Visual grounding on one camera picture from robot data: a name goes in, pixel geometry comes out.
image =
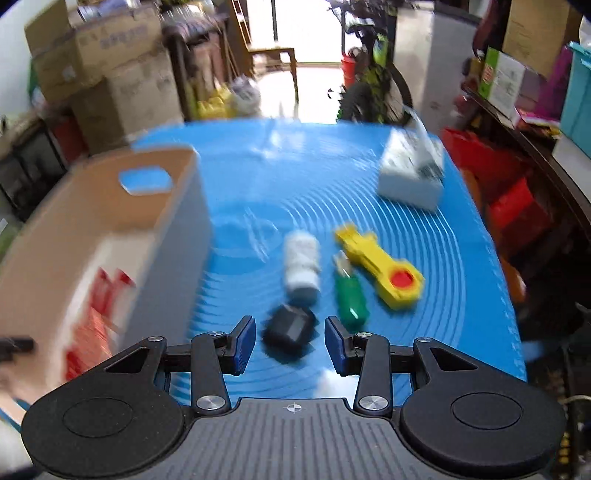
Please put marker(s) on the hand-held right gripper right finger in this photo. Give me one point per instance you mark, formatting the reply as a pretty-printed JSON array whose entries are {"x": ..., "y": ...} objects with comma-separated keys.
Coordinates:
[{"x": 333, "y": 345}]

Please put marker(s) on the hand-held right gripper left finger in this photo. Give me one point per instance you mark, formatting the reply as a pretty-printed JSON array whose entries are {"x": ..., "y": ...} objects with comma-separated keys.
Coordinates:
[{"x": 243, "y": 344}]

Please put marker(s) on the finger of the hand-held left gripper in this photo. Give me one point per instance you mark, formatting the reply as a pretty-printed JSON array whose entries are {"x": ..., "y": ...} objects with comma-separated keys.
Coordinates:
[{"x": 16, "y": 349}]

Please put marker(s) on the black blocky object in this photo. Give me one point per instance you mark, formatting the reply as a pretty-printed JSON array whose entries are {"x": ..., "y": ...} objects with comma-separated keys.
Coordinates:
[{"x": 288, "y": 330}]

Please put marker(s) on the yellow toy launcher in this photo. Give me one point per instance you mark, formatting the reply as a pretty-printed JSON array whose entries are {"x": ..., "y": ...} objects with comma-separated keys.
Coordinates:
[{"x": 369, "y": 258}]

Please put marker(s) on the white storage box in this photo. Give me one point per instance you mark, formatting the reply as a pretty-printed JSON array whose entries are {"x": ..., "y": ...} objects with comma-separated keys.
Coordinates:
[{"x": 178, "y": 258}]

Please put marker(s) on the white plastic bottle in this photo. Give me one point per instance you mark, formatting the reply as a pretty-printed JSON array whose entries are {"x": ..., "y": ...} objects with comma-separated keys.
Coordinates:
[{"x": 301, "y": 263}]

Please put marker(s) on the blue ribbed mat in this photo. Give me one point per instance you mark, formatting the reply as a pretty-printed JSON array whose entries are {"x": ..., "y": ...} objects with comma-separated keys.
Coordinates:
[{"x": 286, "y": 184}]

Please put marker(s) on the black metal rack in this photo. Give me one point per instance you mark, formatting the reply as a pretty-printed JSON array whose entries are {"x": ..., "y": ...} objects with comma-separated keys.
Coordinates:
[{"x": 27, "y": 170}]

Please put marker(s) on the white tissue pack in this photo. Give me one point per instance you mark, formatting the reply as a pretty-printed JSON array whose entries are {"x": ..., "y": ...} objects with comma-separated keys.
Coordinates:
[{"x": 408, "y": 175}]

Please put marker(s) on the red bags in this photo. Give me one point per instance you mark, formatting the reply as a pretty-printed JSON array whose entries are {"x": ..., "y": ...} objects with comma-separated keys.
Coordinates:
[{"x": 498, "y": 184}]

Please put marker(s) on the yellow bags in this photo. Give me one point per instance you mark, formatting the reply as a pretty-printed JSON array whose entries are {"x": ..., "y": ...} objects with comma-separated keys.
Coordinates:
[{"x": 212, "y": 104}]

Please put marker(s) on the white plastic bag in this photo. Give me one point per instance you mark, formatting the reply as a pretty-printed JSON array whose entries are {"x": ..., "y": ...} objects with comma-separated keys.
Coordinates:
[{"x": 245, "y": 94}]

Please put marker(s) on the large sealed cardboard carton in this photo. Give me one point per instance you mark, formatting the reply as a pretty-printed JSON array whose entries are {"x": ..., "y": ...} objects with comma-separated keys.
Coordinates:
[{"x": 134, "y": 101}]

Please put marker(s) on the red bucket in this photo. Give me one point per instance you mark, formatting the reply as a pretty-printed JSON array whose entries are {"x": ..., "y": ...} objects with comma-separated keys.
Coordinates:
[{"x": 349, "y": 69}]

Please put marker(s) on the green black bicycle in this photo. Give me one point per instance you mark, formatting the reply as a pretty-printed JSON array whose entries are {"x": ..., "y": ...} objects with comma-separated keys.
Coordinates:
[{"x": 374, "y": 69}]

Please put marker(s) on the dark wooden shelf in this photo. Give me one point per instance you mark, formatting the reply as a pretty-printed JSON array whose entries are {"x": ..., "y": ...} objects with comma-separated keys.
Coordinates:
[{"x": 549, "y": 157}]

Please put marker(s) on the wooden chair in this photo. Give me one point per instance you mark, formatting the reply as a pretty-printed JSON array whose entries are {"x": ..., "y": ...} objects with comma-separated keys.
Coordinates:
[{"x": 272, "y": 54}]

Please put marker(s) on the white chest freezer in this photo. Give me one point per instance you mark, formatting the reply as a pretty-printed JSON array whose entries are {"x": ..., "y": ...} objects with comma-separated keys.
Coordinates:
[{"x": 438, "y": 69}]

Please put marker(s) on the green white carton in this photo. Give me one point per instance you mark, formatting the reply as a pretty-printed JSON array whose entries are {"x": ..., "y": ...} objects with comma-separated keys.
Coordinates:
[{"x": 503, "y": 81}]

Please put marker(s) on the open cardboard box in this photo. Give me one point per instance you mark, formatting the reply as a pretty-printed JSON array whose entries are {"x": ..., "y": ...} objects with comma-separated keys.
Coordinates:
[{"x": 92, "y": 41}]

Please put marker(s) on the teal box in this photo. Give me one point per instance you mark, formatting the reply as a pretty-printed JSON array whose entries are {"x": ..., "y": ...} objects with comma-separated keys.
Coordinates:
[{"x": 577, "y": 97}]

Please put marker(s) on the brown cardboard box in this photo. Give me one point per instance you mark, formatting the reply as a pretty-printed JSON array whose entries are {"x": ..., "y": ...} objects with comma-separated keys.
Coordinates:
[{"x": 540, "y": 32}]

